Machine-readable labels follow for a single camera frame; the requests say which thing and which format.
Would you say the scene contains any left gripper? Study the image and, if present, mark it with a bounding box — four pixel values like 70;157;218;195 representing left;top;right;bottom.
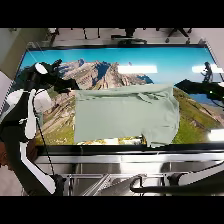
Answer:
53;77;81;95

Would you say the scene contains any pale green shirt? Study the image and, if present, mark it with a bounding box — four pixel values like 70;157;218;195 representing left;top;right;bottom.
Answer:
73;83;181;149

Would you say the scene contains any black office chair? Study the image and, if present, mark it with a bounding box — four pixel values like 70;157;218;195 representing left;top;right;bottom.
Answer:
110;28;148;46
164;28;194;45

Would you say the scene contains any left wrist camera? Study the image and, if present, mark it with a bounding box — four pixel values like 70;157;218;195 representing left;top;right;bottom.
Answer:
49;58;64;73

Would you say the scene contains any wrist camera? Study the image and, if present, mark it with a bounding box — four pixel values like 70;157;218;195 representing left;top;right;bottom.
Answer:
49;58;64;73
200;61;215;83

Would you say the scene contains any black cable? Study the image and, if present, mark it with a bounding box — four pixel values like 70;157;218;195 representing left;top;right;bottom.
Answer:
34;108;56;177
129;175;224;196

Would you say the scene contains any silver frame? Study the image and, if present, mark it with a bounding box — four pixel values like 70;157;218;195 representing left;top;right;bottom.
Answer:
33;151;224;197

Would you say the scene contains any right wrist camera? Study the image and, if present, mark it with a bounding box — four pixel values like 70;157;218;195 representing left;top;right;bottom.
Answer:
200;61;215;83

